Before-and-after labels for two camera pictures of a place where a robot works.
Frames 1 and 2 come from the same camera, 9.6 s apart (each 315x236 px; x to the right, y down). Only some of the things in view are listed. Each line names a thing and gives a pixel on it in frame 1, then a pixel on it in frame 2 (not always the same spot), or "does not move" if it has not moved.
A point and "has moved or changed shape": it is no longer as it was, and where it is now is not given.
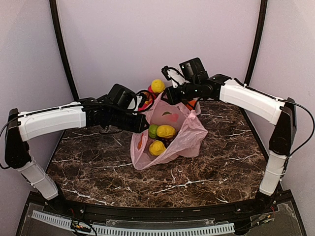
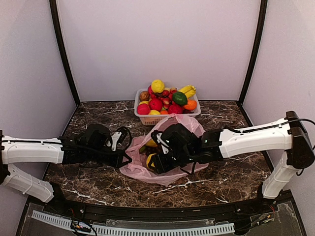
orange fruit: x=192 y=103 does not move
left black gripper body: x=119 y=119 -> x=95 y=155
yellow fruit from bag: x=157 y=148 has moved or changed shape
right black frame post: x=258 y=43 does not move
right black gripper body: x=191 y=91 -> x=182 y=156
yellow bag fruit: x=166 y=131 -> x=151 y=143
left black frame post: x=58 y=30 does not move
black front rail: x=100 y=211 does not move
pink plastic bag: x=190 y=133 -> x=137 y=167
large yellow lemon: x=158 y=86 does not move
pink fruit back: x=149 y=89 does not move
